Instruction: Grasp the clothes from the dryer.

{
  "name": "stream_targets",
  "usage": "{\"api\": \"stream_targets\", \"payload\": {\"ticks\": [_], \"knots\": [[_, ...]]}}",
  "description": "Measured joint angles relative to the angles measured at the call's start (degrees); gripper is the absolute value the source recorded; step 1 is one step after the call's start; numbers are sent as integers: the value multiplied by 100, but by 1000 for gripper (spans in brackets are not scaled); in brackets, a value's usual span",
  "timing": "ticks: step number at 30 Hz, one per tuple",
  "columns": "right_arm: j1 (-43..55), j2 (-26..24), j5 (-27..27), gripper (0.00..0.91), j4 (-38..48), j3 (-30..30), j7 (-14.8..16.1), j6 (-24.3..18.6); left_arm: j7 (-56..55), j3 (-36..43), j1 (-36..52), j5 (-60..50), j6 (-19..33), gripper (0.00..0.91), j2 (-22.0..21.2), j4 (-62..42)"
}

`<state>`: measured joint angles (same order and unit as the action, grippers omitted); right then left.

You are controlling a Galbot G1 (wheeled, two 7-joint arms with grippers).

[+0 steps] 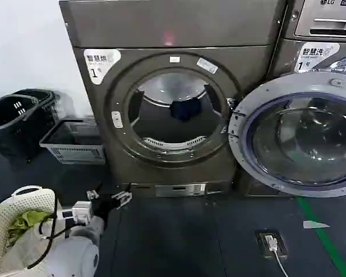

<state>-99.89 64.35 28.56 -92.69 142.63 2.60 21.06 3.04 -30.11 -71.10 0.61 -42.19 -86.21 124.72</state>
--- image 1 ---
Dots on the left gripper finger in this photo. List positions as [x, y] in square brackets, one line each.
[122, 199]
[93, 194]

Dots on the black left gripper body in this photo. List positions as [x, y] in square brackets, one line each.
[105, 206]

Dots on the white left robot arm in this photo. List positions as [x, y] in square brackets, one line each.
[72, 254]

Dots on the grey slatted plastic crate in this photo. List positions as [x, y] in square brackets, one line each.
[75, 151]

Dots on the green garment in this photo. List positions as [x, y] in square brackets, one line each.
[27, 220]

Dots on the white cloth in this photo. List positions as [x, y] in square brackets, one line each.
[29, 245]

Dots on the white perforated laundry basket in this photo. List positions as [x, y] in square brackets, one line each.
[5, 213]

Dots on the black plastic basket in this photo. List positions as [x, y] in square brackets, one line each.
[11, 124]

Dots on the dark blue garment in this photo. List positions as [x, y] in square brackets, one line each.
[185, 110]

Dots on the floor power socket box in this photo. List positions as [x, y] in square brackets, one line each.
[272, 243]

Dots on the grey front-load dryer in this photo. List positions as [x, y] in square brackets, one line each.
[184, 34]

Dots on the round glass dryer door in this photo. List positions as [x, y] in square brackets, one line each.
[302, 138]

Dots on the grey washing machine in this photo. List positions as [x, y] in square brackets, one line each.
[288, 52]

